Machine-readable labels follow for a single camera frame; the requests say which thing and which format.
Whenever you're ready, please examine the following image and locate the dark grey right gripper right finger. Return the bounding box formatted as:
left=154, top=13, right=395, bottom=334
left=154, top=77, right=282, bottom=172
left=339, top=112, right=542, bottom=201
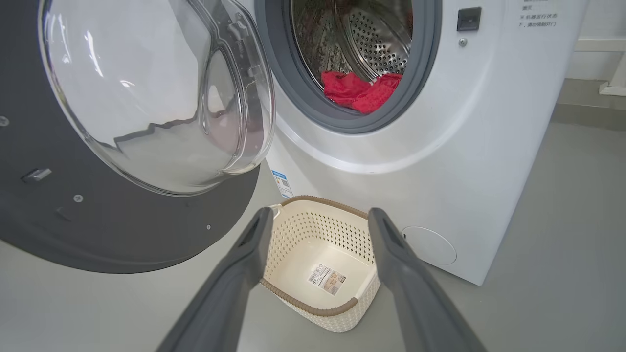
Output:
left=367, top=207, right=488, bottom=352

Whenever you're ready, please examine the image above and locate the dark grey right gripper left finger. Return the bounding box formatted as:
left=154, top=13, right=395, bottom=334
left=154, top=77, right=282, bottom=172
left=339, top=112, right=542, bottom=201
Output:
left=156, top=207, right=274, bottom=352

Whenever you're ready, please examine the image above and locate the dark round glass washer door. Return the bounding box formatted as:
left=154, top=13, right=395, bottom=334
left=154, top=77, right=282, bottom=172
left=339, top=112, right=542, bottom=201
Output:
left=0, top=0, right=276, bottom=274

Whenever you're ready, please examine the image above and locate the red garment with white stripes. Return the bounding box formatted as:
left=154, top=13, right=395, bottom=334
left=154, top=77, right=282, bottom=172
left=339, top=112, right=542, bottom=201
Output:
left=321, top=71, right=403, bottom=115

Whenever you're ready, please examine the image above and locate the cream perforated laundry basket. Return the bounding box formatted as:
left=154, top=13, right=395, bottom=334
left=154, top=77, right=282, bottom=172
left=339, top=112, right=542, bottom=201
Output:
left=259, top=196, right=382, bottom=334

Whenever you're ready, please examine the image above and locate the paper label inside basket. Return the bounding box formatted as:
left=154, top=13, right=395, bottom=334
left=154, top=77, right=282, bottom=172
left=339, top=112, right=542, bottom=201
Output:
left=307, top=264, right=347, bottom=296

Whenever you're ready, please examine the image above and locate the white front-load washing machine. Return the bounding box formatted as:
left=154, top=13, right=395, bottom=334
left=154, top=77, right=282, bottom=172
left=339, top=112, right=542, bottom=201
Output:
left=240, top=0, right=590, bottom=286

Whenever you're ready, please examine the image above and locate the grey rubber door gasket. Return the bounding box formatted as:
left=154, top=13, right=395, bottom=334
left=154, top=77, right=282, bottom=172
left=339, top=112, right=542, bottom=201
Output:
left=254, top=0, right=443, bottom=135

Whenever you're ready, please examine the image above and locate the black door latch socket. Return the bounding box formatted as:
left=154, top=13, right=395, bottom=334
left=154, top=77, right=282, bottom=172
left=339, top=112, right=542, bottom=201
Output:
left=457, top=7, right=482, bottom=32

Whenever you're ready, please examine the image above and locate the round white filter cover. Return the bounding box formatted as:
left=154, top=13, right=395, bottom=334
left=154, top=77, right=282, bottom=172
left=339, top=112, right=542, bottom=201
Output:
left=401, top=226, right=457, bottom=266

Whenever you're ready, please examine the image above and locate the blue energy label sticker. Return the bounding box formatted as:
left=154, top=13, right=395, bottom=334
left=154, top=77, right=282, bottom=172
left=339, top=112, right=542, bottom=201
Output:
left=271, top=170, right=294, bottom=199

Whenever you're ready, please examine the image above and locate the perforated steel washer drum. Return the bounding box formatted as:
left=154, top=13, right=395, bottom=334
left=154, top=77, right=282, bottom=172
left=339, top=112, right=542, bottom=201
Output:
left=291, top=0, right=414, bottom=81

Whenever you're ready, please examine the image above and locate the white furniture frame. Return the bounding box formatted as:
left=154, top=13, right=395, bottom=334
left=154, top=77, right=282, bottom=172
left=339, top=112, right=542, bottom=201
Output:
left=567, top=38, right=626, bottom=97

